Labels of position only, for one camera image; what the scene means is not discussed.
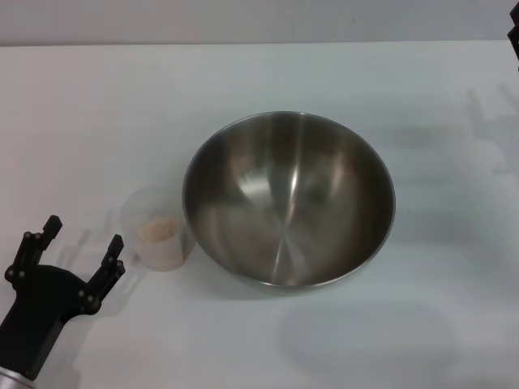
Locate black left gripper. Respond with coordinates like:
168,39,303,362
0,214,127,369

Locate clear plastic measuring cup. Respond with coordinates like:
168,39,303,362
117,185,195,271

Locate white rice grains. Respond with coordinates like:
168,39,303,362
137,216,179,245

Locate stainless steel mixing bowl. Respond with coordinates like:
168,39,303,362
181,111,397,297

